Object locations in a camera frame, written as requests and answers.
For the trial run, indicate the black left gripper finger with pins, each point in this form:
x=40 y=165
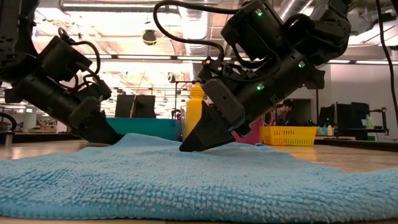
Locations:
x=101 y=132

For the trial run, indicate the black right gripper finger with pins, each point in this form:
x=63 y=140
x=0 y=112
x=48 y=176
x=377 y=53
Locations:
x=208 y=130

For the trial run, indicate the yellow plastic sports bottle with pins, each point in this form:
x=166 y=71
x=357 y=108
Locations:
x=194 y=109

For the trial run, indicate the purple plastic sports bottle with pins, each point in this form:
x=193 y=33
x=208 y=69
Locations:
x=250 y=137

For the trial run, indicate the turquoise microfibre cloth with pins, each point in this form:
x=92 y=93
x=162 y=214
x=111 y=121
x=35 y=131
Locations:
x=186 y=186

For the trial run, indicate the clear plastic bin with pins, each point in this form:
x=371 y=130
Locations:
x=183 y=121

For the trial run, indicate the green exit sign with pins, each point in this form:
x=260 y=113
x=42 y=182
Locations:
x=29 y=110

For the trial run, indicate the person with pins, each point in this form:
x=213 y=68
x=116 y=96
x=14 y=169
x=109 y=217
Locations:
x=284 y=112

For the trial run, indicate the blue plastic bin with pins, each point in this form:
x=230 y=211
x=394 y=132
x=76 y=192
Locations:
x=146 y=127

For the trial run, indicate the black monitor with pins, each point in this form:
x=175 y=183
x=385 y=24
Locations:
x=140 y=105

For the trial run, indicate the yellow plastic basket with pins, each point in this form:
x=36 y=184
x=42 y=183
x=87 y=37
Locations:
x=289 y=136

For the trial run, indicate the small yellow background bottle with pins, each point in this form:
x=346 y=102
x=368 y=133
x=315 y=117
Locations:
x=330 y=130

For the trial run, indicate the long ceiling light strip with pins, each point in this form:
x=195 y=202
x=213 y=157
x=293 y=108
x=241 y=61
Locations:
x=140 y=57

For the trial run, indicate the black background workstation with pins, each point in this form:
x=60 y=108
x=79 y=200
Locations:
x=357 y=115

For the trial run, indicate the black ceiling device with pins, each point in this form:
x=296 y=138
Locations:
x=149 y=36

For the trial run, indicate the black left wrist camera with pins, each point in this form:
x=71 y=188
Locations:
x=63 y=59

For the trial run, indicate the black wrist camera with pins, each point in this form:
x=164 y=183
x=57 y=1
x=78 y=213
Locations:
x=63 y=59
x=255 y=31

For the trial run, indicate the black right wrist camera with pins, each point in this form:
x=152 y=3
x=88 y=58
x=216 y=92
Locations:
x=255 y=31

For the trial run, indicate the slanted silver ceiling duct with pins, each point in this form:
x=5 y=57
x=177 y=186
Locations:
x=295 y=7

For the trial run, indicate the round silver ceiling duct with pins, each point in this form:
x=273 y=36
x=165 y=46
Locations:
x=195 y=31

